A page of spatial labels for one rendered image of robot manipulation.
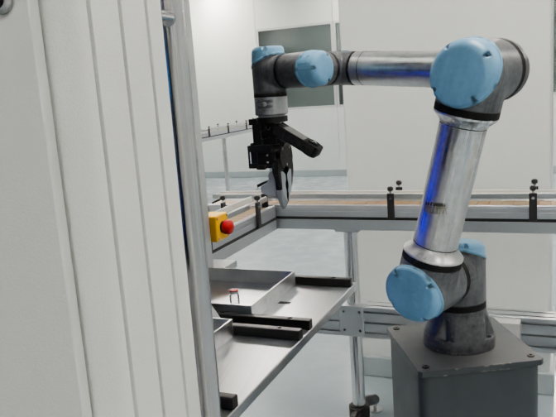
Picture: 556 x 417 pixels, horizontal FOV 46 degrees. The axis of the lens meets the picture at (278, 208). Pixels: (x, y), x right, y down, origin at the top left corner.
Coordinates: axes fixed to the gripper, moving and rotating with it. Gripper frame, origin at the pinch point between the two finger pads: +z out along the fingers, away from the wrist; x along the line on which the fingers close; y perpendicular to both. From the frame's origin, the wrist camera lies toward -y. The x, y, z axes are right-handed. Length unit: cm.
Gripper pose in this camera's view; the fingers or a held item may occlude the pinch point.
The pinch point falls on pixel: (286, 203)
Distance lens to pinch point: 151.9
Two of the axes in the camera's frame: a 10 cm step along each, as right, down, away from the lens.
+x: -3.9, 1.9, -9.0
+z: 0.7, 9.8, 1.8
